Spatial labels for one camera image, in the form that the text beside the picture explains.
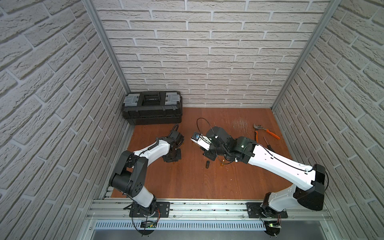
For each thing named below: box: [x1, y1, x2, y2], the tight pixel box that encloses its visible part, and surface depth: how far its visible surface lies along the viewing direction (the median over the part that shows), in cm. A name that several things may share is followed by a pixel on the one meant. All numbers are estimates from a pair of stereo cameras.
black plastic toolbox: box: [122, 91, 183, 125], surface depth 101 cm
